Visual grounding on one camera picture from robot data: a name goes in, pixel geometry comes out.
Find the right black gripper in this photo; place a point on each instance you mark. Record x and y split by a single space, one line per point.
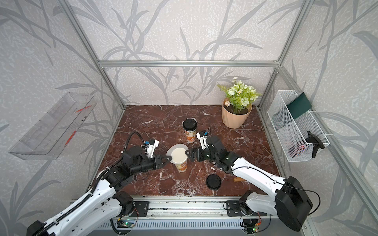
198 151

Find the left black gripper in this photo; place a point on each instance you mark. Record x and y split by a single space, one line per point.
168 159

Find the round leak-proof paper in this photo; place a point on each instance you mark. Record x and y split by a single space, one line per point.
171 153

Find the printed paper cup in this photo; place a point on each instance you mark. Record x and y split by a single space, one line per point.
190 136
179 159

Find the black cup lid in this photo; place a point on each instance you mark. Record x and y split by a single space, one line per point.
189 125
213 182

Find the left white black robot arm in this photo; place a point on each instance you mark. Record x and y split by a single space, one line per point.
106 198

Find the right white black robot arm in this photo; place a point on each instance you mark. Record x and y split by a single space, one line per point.
284 198

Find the pink ribbed flower pot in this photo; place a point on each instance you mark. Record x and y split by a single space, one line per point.
231 120

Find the green white artificial flowers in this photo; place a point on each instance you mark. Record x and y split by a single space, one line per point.
239 97

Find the dark green card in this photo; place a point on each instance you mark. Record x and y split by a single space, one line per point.
299 106

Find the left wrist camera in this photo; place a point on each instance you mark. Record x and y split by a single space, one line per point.
150 146

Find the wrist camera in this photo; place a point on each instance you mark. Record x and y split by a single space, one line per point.
150 146
202 137

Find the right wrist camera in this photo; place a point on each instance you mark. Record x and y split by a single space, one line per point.
202 137

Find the wooden handled blue tool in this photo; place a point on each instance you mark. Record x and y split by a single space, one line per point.
237 179

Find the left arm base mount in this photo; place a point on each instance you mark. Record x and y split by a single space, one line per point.
135 209

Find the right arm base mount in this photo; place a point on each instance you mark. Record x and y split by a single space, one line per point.
233 209

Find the white wire mesh basket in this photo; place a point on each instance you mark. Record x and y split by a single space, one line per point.
292 133

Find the clear acrylic wall shelf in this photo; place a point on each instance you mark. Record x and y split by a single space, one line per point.
47 139

